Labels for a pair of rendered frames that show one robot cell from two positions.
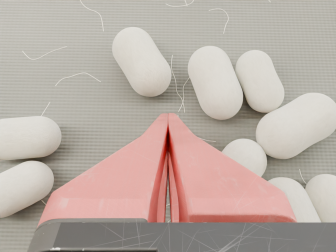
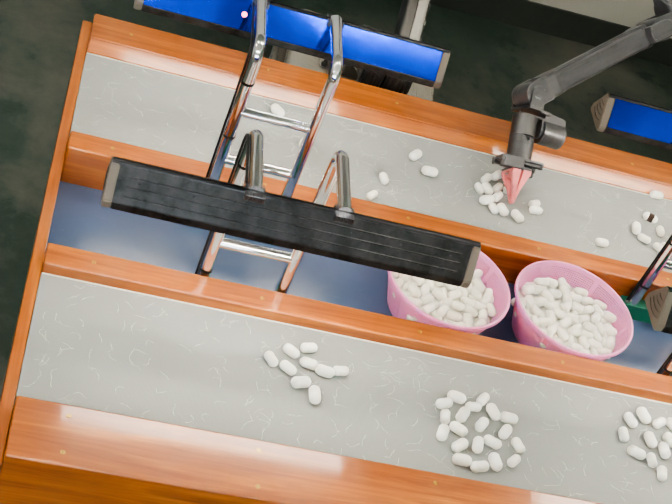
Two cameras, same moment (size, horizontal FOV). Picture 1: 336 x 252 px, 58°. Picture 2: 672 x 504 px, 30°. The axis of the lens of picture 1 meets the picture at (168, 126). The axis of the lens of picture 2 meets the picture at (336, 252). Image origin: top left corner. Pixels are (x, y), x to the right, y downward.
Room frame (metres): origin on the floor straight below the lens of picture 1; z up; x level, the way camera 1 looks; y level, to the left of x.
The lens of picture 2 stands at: (2.16, -0.96, 2.37)
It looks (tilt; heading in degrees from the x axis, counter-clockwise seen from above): 40 degrees down; 163
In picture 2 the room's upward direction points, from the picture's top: 25 degrees clockwise
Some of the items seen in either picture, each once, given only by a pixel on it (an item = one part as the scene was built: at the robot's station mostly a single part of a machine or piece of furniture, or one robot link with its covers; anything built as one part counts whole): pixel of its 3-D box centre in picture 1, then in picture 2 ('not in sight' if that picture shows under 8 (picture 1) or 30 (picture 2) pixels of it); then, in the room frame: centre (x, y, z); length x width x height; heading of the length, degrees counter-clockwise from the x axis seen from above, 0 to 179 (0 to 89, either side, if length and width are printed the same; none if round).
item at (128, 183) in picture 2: not in sight; (297, 217); (0.64, -0.59, 1.08); 0.62 x 0.08 x 0.07; 92
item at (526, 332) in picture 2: not in sight; (565, 321); (0.34, 0.10, 0.72); 0.27 x 0.27 x 0.10
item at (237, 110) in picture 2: not in sight; (267, 119); (0.16, -0.61, 0.90); 0.20 x 0.19 x 0.45; 92
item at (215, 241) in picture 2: not in sight; (264, 258); (0.56, -0.60, 0.90); 0.20 x 0.19 x 0.45; 92
